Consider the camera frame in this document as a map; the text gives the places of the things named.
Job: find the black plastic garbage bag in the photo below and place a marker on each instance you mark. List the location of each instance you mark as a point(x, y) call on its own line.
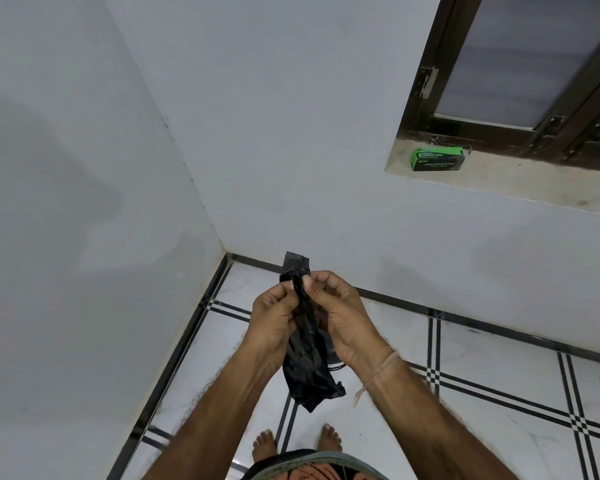
point(307, 364)

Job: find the dark wooden window frame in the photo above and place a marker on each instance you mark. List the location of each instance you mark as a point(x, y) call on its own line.
point(555, 129)

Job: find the metal window latch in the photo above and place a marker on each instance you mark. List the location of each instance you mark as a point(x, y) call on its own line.
point(428, 82)

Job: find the green garbage bag box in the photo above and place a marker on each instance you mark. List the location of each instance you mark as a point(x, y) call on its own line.
point(437, 159)

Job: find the person's left foot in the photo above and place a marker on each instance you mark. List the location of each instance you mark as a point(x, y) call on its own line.
point(265, 444)

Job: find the person's right foot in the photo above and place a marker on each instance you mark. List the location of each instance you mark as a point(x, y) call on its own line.
point(329, 437)

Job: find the beige thread wrist band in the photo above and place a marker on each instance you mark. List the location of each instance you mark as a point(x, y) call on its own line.
point(380, 372)

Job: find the person's right thumb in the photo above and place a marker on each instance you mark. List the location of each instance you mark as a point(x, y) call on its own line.
point(316, 279)

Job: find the person's foot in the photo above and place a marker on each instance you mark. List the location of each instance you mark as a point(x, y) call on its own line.
point(265, 444)
point(329, 437)

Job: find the person's left forearm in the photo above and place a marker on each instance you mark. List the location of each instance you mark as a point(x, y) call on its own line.
point(220, 419)

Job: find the stone window sill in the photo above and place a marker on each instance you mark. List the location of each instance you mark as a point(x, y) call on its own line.
point(505, 182)

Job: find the person's left thumb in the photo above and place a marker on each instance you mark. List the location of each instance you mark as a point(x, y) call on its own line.
point(285, 290)

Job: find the person's right forearm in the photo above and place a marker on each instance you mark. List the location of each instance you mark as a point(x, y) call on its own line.
point(420, 424)

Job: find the person's left hand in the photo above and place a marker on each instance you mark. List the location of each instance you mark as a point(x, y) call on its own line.
point(267, 327)

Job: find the patterned shorts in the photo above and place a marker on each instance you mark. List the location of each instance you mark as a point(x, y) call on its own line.
point(310, 467)

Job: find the person's right hand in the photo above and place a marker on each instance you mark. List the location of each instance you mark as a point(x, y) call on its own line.
point(347, 324)

